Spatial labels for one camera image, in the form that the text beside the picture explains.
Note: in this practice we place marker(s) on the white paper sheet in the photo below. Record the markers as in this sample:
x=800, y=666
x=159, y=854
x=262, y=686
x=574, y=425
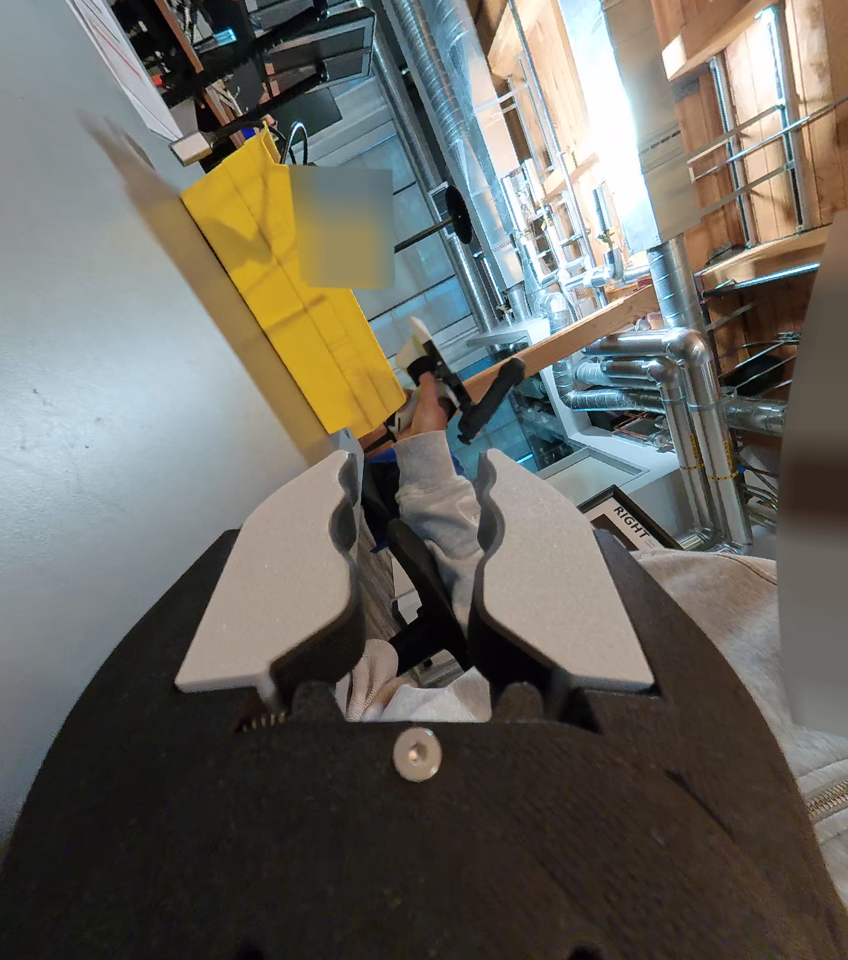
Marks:
x=124, y=60

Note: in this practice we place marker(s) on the black metal shelf rack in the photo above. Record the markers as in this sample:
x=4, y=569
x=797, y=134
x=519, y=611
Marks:
x=266, y=45

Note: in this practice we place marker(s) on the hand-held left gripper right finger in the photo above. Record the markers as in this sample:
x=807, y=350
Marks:
x=559, y=585

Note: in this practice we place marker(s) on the black rod with disc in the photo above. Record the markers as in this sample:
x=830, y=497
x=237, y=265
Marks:
x=457, y=214

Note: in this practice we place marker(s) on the person's right hand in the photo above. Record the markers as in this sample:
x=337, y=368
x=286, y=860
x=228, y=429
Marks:
x=433, y=409

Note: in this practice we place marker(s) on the black framed sign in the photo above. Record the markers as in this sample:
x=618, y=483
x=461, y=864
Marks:
x=630, y=521

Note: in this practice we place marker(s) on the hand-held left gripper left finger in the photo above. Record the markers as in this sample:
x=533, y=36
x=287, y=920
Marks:
x=274, y=585

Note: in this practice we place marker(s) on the person's right forearm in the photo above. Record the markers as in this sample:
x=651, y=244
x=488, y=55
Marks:
x=431, y=495

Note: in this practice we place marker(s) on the yellow plastic bin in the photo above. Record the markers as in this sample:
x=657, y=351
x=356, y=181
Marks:
x=281, y=300

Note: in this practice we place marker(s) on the wooden beam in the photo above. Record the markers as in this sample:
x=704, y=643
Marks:
x=589, y=334

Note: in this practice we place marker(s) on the silver spiral air duct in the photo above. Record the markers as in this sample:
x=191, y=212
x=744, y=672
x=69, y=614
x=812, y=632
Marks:
x=439, y=112

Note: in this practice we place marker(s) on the grey hooded sweatshirt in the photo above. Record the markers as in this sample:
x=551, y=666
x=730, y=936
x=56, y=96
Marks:
x=753, y=675

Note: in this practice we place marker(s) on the black office chair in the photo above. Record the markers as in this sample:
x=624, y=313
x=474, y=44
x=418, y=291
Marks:
x=427, y=592

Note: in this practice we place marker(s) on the silver metal pipes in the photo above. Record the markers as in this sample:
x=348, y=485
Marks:
x=678, y=390

